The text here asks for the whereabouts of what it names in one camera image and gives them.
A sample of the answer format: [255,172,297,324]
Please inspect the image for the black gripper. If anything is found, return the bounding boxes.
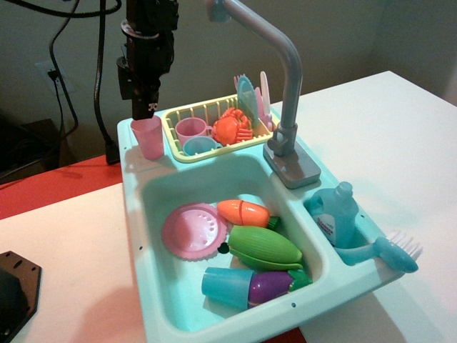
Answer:
[116,35,174,120]

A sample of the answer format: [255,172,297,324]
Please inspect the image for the pink plastic cup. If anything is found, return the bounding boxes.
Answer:
[131,116,164,160]

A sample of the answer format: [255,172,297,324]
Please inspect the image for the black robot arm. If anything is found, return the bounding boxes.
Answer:
[116,1,179,120]

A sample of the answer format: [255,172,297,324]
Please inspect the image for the mint green toy sink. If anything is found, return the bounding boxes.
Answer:
[118,120,400,342]

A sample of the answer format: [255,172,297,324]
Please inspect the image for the blue plastic cup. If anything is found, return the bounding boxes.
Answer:
[201,267,254,310]

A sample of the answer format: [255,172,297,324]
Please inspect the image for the pink toy mug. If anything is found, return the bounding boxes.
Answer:
[175,117,213,145]

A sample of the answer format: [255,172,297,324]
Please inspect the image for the yellow dish rack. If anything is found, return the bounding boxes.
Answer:
[161,94,279,163]

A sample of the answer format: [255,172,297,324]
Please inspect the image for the blue toy mug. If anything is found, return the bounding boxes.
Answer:
[183,136,222,156]

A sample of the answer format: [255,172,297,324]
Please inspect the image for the orange toy crab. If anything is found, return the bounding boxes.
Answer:
[211,107,253,146]

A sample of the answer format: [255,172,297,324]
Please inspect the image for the pink toy fork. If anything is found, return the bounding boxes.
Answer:
[233,75,241,93]

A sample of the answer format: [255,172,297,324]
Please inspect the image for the blue toy plate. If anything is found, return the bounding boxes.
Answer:
[237,74,259,128]

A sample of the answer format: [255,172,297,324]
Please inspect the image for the pink toy knife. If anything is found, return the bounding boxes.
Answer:
[260,71,271,116]

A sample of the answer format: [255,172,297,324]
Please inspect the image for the pink toy plate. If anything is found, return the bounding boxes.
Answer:
[161,203,227,261]

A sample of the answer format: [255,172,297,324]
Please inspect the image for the orange toy carrot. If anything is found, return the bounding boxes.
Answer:
[216,199,281,230]

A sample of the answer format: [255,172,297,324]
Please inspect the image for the grey toy faucet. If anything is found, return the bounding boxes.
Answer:
[206,1,321,189]

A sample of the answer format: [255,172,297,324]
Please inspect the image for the green toy corn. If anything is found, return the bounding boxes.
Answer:
[217,225,303,271]

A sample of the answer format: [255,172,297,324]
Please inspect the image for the purple toy eggplant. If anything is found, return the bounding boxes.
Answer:
[248,269,313,308]

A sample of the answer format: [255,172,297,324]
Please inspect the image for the blue soap bottle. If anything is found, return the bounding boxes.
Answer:
[304,182,359,249]

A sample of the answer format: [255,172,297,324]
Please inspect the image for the blue dish brush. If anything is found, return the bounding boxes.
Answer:
[335,232,423,274]

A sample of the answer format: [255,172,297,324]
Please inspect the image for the black corrugated cable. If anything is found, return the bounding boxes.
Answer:
[93,0,121,165]

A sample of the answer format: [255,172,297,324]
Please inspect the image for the white wall outlet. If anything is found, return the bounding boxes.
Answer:
[34,61,76,95]

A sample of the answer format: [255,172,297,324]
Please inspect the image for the black power cable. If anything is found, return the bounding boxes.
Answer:
[48,0,122,144]

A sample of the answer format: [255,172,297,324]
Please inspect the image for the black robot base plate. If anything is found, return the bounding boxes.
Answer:
[1,251,42,342]

